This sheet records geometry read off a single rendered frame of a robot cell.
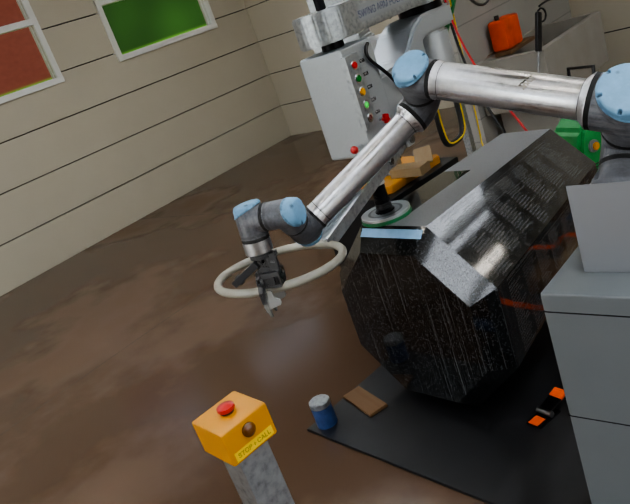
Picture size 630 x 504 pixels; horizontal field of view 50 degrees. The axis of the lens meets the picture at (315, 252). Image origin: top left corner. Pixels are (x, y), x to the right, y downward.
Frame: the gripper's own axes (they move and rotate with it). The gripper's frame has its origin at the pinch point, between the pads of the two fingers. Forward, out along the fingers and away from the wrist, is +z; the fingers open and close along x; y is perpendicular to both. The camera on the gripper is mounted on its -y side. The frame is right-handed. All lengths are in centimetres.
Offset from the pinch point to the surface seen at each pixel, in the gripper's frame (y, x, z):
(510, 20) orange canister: 124, 439, -53
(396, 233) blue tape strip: 37, 63, 1
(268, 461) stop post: 19, -80, 3
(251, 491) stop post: 15, -84, 6
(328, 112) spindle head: 21, 70, -51
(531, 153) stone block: 97, 122, -6
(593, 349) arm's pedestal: 94, -18, 21
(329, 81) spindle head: 25, 66, -62
